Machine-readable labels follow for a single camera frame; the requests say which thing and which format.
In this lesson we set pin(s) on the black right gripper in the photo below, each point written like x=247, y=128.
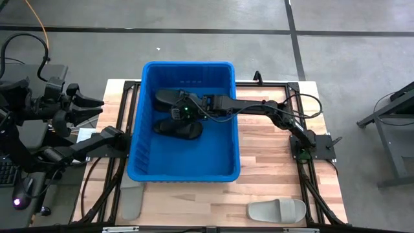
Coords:
x=192, y=106

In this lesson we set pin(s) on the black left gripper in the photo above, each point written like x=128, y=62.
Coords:
x=64, y=113

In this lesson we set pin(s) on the blue plastic bin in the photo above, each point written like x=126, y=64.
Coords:
x=194, y=155

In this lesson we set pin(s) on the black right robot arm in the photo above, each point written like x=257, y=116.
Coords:
x=252, y=105

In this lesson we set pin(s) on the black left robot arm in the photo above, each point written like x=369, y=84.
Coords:
x=87, y=145

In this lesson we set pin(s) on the white paper sheet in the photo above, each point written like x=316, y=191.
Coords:
x=85, y=134

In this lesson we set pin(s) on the dark grey desk top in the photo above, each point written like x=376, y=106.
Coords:
x=59, y=72

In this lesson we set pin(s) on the grey slide sandal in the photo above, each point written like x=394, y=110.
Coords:
x=131, y=204
x=268, y=210

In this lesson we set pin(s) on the black keyboard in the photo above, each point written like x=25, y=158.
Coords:
x=6, y=174

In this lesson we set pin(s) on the black castor wheel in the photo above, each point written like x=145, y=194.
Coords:
x=45, y=211

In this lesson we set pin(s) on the black computer mouse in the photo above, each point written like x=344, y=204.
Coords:
x=21, y=199

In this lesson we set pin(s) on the grey desk with keyboard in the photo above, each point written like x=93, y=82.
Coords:
x=6, y=218

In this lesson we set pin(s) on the black metal side table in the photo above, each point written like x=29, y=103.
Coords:
x=401, y=152

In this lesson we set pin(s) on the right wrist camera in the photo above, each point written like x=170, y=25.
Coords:
x=175, y=114

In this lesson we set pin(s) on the black aluminium table frame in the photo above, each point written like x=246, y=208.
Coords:
x=129, y=85

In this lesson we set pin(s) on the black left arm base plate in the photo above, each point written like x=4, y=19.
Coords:
x=110, y=154

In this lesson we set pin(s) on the black frame clamp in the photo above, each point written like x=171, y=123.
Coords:
x=257, y=77

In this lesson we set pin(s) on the silver frame bracket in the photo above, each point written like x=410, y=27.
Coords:
x=120, y=229
x=300, y=230

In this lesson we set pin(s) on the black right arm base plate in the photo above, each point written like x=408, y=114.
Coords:
x=325, y=152

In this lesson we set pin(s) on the black base plate lever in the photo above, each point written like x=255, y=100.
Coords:
x=334, y=142

